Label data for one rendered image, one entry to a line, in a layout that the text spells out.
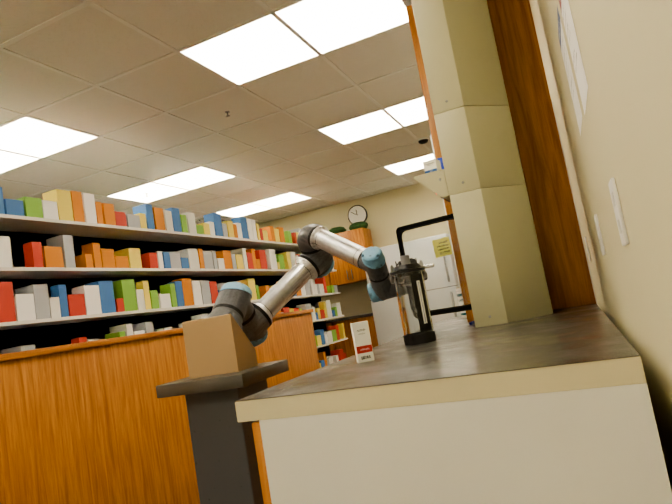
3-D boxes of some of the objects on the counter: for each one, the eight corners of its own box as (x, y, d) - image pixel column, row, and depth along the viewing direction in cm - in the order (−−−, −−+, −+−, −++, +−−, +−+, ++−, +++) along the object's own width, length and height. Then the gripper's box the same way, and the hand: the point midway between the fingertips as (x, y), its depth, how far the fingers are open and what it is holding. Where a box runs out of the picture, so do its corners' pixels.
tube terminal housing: (554, 310, 210) (513, 117, 218) (551, 316, 180) (504, 93, 189) (488, 320, 220) (451, 135, 228) (475, 327, 190) (433, 114, 198)
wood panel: (595, 302, 212) (521, -34, 227) (596, 303, 209) (520, -38, 224) (468, 321, 230) (407, 9, 245) (467, 322, 227) (405, 6, 242)
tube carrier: (438, 337, 161) (424, 265, 164) (401, 343, 163) (388, 271, 165) (436, 334, 172) (424, 267, 174) (402, 340, 173) (390, 273, 176)
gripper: (384, 268, 192) (379, 259, 172) (429, 260, 190) (429, 250, 170) (389, 292, 190) (384, 286, 170) (433, 285, 188) (434, 277, 168)
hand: (408, 277), depth 170 cm, fingers closed on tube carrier, 9 cm apart
